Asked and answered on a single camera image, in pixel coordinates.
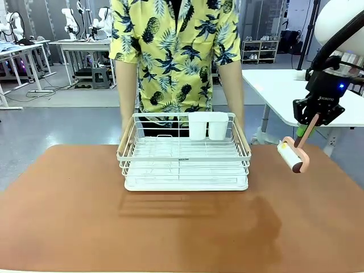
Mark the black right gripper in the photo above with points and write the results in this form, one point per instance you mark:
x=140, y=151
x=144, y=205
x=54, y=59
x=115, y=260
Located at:
x=327, y=91

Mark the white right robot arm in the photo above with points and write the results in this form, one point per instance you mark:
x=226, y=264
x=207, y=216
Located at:
x=335, y=20

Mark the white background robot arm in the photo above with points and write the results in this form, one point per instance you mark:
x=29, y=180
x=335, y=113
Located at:
x=69, y=24
x=103, y=22

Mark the person's left forearm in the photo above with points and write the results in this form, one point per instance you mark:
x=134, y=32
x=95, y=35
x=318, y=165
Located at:
x=231, y=91

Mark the person's right forearm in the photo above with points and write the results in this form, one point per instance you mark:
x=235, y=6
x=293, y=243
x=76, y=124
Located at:
x=126, y=91

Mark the person's left hand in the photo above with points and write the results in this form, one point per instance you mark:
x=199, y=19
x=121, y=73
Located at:
x=242, y=123

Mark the person's right hand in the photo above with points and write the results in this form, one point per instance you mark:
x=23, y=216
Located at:
x=125, y=128

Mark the white power socket box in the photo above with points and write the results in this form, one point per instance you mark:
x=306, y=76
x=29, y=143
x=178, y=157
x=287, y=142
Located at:
x=333, y=140

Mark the white rounded table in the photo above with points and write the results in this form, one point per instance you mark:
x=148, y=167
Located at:
x=273, y=85

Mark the black tripod stand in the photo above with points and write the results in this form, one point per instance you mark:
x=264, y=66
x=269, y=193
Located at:
x=306, y=42

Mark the white shoe shelf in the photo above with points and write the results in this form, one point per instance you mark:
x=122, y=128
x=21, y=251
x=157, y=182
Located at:
x=260, y=51

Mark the person in yellow pineapple shirt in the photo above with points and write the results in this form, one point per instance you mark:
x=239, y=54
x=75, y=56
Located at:
x=176, y=57

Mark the grey step stool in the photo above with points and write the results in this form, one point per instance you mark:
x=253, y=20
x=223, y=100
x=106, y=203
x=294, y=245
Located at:
x=100, y=76

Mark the white workbench desk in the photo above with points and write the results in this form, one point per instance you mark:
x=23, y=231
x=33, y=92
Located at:
x=82, y=43

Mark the white floor power strip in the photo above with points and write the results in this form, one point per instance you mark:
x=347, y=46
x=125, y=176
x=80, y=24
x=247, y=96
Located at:
x=39, y=91

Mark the black cloth bundle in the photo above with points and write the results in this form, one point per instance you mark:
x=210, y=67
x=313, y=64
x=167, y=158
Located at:
x=25, y=42

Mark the white desk with cloths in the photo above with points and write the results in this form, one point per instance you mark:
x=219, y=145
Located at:
x=17, y=49

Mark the light blue cloth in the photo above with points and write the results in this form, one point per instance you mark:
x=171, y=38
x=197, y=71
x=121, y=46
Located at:
x=8, y=45

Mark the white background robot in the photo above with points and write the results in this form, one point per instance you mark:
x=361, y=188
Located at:
x=11, y=27

